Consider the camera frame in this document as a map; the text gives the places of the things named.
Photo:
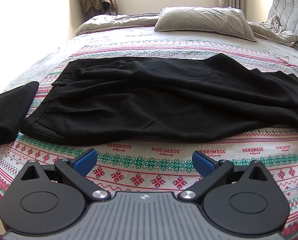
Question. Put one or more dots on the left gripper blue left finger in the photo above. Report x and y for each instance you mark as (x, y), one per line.
(74, 171)

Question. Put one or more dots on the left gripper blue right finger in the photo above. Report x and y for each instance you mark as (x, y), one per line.
(214, 174)

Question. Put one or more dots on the black pants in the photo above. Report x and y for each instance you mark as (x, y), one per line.
(96, 101)

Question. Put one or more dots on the folded black garment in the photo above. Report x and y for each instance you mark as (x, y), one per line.
(14, 106)

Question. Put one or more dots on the patterned red green bedsheet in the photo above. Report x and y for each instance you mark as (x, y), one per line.
(144, 175)

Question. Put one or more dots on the grey quilted comforter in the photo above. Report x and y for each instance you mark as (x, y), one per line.
(281, 26)

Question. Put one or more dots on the beige folded blanket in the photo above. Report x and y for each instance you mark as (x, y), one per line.
(110, 22)

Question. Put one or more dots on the beige pillow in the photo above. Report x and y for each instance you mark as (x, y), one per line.
(221, 20)

